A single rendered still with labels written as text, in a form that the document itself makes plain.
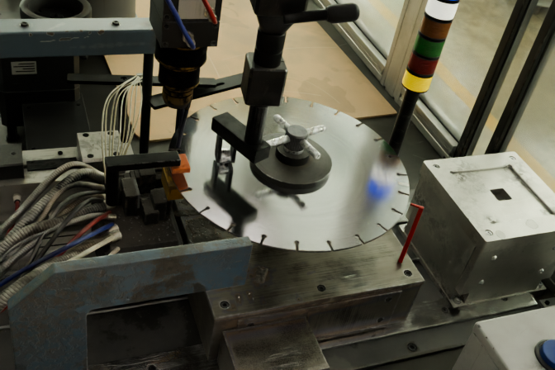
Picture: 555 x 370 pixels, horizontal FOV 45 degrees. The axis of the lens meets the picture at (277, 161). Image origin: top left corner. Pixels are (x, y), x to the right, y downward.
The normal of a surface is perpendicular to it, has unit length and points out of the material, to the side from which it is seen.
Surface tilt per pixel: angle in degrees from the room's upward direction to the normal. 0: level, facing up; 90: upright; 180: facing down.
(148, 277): 90
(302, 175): 5
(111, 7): 89
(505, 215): 0
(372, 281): 0
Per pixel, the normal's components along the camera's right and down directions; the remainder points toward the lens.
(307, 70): 0.16, -0.78
